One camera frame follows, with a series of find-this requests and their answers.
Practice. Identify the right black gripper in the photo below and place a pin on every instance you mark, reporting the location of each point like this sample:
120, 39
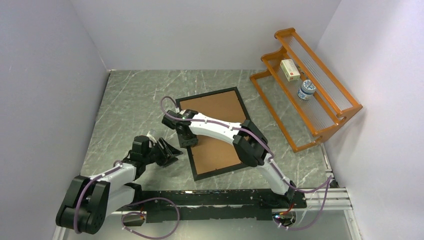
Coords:
184, 143

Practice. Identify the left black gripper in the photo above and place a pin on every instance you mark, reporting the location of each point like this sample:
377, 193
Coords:
165, 160

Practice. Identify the brown backing board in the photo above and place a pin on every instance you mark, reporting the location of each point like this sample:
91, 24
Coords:
215, 106

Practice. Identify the black picture frame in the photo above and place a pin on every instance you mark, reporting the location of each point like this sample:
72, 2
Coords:
215, 172

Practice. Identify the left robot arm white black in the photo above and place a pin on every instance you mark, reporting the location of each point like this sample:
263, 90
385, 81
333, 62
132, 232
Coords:
90, 199

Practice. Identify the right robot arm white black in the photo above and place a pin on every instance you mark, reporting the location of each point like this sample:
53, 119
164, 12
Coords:
249, 143

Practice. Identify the white red carton box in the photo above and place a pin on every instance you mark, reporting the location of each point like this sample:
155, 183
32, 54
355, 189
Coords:
290, 70

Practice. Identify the orange wooden rack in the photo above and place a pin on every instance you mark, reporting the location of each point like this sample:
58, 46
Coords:
320, 99

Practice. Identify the blue white ceramic jar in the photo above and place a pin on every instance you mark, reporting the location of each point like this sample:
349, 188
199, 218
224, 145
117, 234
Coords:
306, 89

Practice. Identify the aluminium rail profile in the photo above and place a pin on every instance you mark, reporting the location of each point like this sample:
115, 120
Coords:
334, 199

